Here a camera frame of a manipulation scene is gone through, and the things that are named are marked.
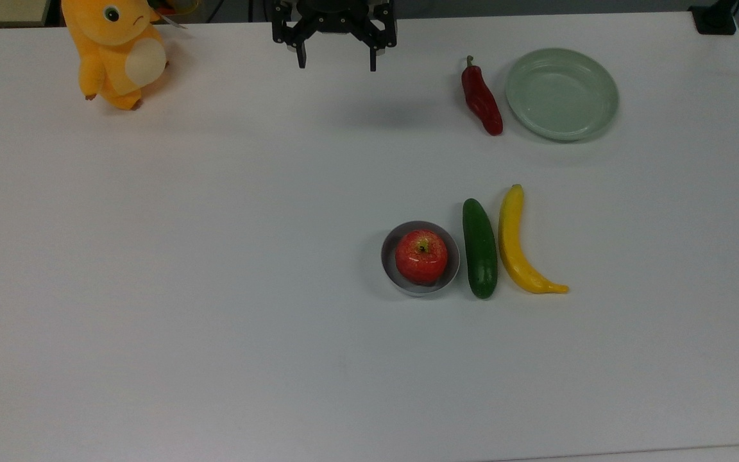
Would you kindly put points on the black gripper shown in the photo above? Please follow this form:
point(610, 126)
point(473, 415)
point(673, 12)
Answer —
point(334, 16)

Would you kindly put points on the red apple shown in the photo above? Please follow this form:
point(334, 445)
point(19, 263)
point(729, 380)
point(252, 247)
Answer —
point(421, 258)

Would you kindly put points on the red chili pepper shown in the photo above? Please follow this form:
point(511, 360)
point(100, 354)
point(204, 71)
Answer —
point(482, 99)

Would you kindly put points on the white plush toy tag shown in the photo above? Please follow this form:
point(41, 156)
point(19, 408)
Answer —
point(176, 22)

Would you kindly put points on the grey metal bowl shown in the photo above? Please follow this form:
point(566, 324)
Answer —
point(390, 269)

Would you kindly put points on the orange plush toy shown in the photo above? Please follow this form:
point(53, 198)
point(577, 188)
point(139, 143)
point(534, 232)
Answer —
point(116, 58)

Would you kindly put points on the pale green plate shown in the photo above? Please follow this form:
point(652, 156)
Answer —
point(562, 94)

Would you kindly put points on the green cucumber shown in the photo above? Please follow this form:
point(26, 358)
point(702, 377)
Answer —
point(480, 250)

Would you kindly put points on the yellow banana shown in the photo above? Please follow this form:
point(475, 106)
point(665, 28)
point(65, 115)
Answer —
point(512, 247)

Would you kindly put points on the beige box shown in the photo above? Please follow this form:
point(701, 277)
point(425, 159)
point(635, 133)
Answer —
point(0, 11)

